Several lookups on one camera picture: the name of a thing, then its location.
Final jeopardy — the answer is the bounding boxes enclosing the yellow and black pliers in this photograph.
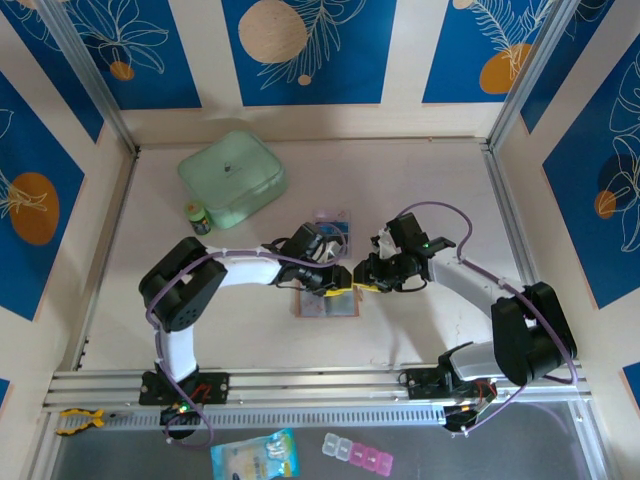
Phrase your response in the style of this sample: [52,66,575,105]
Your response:
[54,407,130,437]

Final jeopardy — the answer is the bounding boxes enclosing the white and pink pill organizer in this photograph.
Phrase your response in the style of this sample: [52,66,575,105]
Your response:
[321,432,395,474]

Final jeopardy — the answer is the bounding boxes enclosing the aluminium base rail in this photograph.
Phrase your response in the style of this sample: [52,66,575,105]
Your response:
[42,368,594,409]

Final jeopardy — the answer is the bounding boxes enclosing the blue credit card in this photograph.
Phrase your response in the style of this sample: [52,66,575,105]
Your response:
[319,224,353,243]

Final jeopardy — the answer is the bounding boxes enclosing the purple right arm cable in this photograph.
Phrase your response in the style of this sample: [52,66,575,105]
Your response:
[399,200,586,439]

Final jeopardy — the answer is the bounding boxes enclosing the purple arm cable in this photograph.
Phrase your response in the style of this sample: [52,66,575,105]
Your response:
[399,200,586,439]
[144,247,331,451]

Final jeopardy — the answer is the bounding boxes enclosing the aluminium side rail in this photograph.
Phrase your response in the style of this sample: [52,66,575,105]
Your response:
[73,149,140,372]
[483,144,592,396]

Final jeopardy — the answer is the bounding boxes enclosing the tan leather card holder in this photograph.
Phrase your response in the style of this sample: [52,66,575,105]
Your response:
[292,279,362,320]

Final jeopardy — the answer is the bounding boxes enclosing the aluminium frame post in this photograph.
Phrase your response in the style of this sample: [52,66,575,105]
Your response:
[37,0,140,154]
[485,0,576,151]

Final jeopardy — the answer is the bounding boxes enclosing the grey slotted cable duct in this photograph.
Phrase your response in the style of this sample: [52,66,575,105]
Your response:
[102,404,449,427]

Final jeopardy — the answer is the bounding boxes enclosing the pale card with red print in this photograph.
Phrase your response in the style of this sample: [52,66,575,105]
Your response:
[313,209,353,225]
[298,291,327,316]

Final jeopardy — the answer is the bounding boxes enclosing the green square lidded container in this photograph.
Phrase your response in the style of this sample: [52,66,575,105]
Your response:
[177,130,290,231]

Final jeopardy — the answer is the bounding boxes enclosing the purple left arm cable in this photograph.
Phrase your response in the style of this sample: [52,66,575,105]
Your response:
[144,247,331,451]

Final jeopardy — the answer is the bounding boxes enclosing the small green-capped bottle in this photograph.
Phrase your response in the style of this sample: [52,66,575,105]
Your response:
[185,199,212,236]

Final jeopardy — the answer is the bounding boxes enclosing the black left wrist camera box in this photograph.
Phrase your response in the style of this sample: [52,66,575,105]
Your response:
[281,223,327,262]

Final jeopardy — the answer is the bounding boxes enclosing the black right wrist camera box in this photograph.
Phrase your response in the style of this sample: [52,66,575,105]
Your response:
[385,212,457,257]

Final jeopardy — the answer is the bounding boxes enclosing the blue wet wipes pack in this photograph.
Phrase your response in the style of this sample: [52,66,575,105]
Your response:
[209,428,301,480]

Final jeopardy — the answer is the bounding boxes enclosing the clear acrylic organizer box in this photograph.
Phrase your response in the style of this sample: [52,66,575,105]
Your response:
[310,207,355,264]

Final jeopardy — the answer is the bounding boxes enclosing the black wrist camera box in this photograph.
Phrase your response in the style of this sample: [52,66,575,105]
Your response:
[385,212,457,257]
[281,223,327,262]

